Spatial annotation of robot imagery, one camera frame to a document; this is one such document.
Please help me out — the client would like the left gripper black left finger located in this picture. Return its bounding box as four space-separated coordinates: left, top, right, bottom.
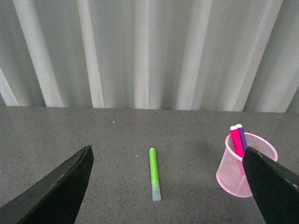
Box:
0 146 94 224

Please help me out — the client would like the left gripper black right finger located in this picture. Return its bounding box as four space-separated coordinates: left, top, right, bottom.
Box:
242 147 299 224

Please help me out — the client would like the pink marker pen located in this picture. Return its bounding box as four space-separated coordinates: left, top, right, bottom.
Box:
230 126 244 158

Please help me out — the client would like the purple marker pen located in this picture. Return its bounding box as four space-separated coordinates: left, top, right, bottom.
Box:
235 124 247 153

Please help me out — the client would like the pink mesh pen cup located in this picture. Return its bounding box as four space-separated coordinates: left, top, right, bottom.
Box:
216 133 278 198

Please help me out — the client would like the green marker pen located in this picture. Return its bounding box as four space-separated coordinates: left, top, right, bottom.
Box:
149 148 161 202

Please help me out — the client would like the white pleated curtain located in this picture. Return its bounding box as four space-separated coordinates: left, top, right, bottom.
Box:
0 0 299 112

